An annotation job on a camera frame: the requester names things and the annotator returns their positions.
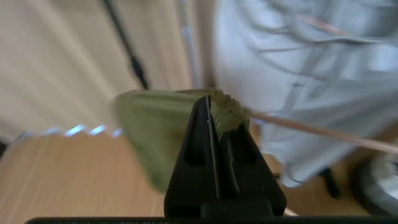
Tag white laundry basket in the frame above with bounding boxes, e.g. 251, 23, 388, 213
350, 152, 398, 218

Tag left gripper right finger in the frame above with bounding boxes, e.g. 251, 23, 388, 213
214, 124, 287, 218

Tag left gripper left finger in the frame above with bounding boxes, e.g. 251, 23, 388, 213
164, 95, 218, 218

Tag pale grey shorts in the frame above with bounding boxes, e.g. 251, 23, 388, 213
213, 0, 398, 189

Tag beige curtain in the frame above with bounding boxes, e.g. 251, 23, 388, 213
0, 0, 218, 146

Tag green shirt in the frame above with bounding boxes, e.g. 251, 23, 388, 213
112, 88, 253, 194

